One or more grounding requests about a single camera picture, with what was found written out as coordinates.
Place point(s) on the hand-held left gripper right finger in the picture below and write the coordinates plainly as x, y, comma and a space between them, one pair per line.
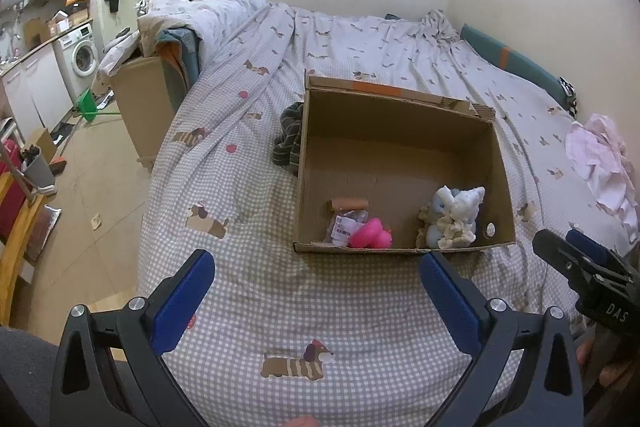
450, 302

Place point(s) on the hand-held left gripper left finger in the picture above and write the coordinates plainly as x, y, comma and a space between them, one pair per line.
182, 302

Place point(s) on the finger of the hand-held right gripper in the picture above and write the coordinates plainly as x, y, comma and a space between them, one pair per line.
592, 247
560, 254

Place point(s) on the cream floral scrunchie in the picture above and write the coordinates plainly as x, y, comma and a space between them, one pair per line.
455, 234

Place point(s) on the pink soft toy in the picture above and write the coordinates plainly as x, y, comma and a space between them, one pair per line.
370, 232

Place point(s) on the tan tube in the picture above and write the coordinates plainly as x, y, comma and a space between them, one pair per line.
350, 203

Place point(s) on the person's right hand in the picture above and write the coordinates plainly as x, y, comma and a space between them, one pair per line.
614, 374

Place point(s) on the person's left hand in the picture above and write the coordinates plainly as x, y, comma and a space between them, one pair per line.
301, 422

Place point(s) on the pink cloth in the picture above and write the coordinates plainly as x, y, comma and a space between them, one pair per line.
605, 162

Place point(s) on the beige scrunchie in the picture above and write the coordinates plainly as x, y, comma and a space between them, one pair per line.
426, 213

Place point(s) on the checked dog print bedsheet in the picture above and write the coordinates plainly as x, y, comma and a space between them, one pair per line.
350, 297

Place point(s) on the paper scrap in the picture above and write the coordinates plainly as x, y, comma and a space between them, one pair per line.
95, 221

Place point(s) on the clear plastic packet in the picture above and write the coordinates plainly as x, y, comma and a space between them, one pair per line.
344, 227

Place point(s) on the black and white item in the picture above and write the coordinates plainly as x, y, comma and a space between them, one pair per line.
567, 94

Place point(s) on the dark patterned mat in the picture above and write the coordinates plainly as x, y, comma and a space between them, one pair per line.
44, 229

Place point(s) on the person's left trouser leg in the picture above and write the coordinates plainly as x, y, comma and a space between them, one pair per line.
25, 377

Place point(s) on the wooden chair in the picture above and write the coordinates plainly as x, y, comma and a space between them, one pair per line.
20, 237

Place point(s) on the dark striped cloth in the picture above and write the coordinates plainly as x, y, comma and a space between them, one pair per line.
287, 142

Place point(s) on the teal bolster pillow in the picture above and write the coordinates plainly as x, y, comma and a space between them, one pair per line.
520, 67

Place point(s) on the grey bin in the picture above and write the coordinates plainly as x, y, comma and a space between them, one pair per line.
39, 172

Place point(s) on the wooden side cabinet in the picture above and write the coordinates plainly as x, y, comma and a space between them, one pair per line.
145, 107

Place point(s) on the small cardboard box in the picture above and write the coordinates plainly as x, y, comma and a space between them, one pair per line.
41, 142

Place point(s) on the green dustpan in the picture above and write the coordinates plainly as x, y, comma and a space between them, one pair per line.
87, 104

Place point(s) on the teal orange blanket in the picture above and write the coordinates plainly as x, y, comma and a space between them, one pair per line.
175, 52

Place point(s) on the white plastic bag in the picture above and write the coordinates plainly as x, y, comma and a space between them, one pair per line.
117, 54

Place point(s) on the white kitchen cabinet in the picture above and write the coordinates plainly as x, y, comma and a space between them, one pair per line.
35, 87

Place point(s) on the white washing machine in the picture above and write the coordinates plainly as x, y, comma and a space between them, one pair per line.
82, 57

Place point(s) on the white duvet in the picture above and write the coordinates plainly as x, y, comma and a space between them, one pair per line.
210, 19

